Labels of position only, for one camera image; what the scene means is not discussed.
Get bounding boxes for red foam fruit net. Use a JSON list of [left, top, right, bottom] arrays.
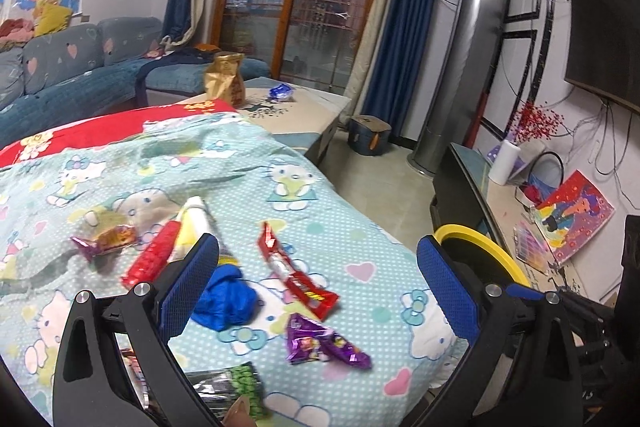
[[122, 220, 181, 289]]

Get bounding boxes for black green snack wrapper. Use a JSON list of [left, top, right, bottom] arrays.
[[186, 362, 267, 421]]

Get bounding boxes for blue plastic bag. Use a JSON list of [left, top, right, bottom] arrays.
[[191, 265, 258, 332]]

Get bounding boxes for yellow white snack bag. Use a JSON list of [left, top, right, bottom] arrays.
[[169, 196, 240, 267]]

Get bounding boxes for red long snack wrapper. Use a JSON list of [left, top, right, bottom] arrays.
[[257, 221, 340, 321]]

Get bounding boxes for dark brown chocolate wrapper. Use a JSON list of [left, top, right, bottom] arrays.
[[120, 348, 150, 410]]

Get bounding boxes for yellow rimmed black trash bin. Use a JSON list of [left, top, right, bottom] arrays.
[[434, 225, 532, 288]]

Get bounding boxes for person's left hand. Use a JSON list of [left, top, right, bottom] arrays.
[[222, 395, 257, 427]]

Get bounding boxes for colourful bead tray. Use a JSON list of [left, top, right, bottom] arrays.
[[513, 222, 554, 275]]

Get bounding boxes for colourful portrait painting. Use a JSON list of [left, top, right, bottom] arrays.
[[533, 170, 615, 265]]

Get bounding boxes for hello kitty light blue blanket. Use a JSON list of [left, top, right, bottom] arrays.
[[1, 113, 465, 426]]

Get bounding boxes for tv console cabinet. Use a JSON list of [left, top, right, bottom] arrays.
[[429, 142, 591, 298]]

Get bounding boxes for red blanket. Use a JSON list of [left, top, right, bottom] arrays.
[[0, 100, 238, 167]]

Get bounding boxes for white vase red flowers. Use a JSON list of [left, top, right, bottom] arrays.
[[486, 102, 564, 185]]

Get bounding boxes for blue storage box stool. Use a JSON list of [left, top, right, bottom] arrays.
[[347, 115, 392, 156]]

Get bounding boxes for blue grey sectional sofa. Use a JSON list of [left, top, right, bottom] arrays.
[[0, 16, 271, 148]]

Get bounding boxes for silver tower air conditioner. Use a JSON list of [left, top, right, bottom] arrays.
[[408, 0, 506, 176]]

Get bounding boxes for brown paper bag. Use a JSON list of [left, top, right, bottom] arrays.
[[204, 53, 245, 107]]

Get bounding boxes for grey white coffee table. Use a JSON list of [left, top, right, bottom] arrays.
[[188, 76, 353, 166]]

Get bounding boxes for blue curtain right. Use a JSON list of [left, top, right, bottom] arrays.
[[362, 0, 435, 138]]

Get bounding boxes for small blue wrapper on table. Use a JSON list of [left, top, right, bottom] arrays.
[[268, 82, 295, 103]]

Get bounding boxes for pile of clothes on sofa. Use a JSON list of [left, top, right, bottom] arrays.
[[0, 18, 35, 52]]

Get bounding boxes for yellow cushion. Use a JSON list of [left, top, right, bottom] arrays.
[[32, 4, 73, 37]]

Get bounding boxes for wall mounted black television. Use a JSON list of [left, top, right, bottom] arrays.
[[565, 0, 639, 112]]

